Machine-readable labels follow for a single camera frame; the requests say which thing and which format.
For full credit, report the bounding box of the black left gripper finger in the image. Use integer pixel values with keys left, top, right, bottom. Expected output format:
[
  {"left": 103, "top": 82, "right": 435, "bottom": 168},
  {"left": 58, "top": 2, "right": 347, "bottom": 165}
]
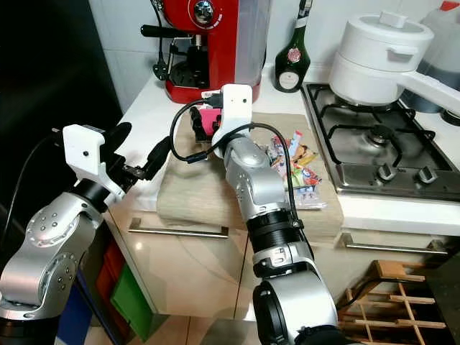
[
  {"left": 145, "top": 137, "right": 172, "bottom": 180},
  {"left": 108, "top": 122, "right": 134, "bottom": 165}
]

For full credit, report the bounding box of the pink plastic box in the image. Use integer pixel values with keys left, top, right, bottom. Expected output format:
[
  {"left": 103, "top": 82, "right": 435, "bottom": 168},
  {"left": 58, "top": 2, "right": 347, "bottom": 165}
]
[{"left": 205, "top": 108, "right": 224, "bottom": 137}]

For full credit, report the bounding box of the beige woven table runner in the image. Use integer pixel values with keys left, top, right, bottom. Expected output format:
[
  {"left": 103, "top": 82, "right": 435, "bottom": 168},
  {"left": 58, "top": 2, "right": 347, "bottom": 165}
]
[{"left": 157, "top": 111, "right": 346, "bottom": 242}]

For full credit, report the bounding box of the red espresso coffee machine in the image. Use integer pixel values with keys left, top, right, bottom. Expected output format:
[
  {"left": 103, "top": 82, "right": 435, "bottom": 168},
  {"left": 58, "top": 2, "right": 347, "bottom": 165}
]
[{"left": 140, "top": 0, "right": 274, "bottom": 104}]

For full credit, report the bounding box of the orange red plastic board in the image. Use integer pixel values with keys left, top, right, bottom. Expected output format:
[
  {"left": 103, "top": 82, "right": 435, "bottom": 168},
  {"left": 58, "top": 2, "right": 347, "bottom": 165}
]
[{"left": 101, "top": 241, "right": 138, "bottom": 290}]

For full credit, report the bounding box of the dark green wine bottle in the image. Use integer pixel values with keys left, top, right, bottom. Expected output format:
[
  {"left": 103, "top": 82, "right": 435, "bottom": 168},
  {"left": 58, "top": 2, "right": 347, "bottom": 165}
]
[{"left": 273, "top": 0, "right": 314, "bottom": 93}]

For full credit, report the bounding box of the colourful snack packets bag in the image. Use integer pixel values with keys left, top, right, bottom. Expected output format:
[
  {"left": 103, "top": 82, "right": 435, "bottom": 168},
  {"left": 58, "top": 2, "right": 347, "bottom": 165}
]
[{"left": 266, "top": 129, "right": 328, "bottom": 211}]

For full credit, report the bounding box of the white kitchen cabinet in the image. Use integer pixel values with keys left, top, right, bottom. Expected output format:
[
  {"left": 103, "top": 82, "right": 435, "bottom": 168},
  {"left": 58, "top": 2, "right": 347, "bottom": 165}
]
[{"left": 101, "top": 61, "right": 460, "bottom": 326}]

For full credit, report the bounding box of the green plastic board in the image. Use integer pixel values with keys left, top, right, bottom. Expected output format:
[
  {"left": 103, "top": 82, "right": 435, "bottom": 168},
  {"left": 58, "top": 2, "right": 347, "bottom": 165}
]
[{"left": 111, "top": 264, "right": 157, "bottom": 341}]

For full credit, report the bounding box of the blue plastic board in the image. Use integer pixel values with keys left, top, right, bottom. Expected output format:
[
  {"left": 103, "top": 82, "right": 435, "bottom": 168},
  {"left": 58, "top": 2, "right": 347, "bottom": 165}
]
[{"left": 54, "top": 284, "right": 96, "bottom": 345}]

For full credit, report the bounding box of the white lidded cooking pot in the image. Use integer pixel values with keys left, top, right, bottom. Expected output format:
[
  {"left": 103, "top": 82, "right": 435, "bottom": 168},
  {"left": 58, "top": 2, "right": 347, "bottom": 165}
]
[{"left": 328, "top": 11, "right": 460, "bottom": 120}]

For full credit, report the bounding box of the steel gas hob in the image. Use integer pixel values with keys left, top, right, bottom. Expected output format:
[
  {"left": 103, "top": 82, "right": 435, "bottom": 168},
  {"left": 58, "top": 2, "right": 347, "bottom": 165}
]
[{"left": 300, "top": 81, "right": 460, "bottom": 203}]

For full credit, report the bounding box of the wooden slatted rack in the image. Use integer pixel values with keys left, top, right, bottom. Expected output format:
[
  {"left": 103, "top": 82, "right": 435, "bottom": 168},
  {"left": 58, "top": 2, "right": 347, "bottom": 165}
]
[{"left": 338, "top": 260, "right": 451, "bottom": 345}]

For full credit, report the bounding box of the clear plastic jug red cap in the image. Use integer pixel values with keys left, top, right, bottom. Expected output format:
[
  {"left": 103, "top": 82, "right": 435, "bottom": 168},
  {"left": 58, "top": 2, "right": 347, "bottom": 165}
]
[{"left": 418, "top": 0, "right": 460, "bottom": 115}]

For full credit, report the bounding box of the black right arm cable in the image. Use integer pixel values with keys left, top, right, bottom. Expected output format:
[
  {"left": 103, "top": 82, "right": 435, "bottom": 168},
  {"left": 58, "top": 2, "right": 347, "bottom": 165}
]
[{"left": 170, "top": 92, "right": 300, "bottom": 218}]

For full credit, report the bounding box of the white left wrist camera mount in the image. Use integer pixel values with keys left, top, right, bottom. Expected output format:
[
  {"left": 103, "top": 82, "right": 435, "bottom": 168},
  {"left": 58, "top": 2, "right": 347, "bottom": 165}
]
[{"left": 63, "top": 124, "right": 123, "bottom": 202}]

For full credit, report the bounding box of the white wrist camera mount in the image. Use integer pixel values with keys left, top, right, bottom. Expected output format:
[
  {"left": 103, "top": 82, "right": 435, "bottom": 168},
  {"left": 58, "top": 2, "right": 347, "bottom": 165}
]
[
  {"left": 212, "top": 84, "right": 254, "bottom": 155},
  {"left": 63, "top": 124, "right": 123, "bottom": 202}
]

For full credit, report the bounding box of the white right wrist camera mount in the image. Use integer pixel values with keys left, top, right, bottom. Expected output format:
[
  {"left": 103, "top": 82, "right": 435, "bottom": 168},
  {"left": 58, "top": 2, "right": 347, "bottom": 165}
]
[{"left": 212, "top": 84, "right": 254, "bottom": 155}]

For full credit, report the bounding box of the metal cabinet bar handle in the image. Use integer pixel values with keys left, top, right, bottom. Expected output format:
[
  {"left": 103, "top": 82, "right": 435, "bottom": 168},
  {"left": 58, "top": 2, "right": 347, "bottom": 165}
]
[
  {"left": 128, "top": 218, "right": 245, "bottom": 240},
  {"left": 341, "top": 234, "right": 451, "bottom": 254}
]

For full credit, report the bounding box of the black coffee machine power cable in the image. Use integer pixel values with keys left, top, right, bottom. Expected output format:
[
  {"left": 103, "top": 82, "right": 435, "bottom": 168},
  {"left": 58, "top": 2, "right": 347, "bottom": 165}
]
[{"left": 151, "top": 0, "right": 174, "bottom": 81}]

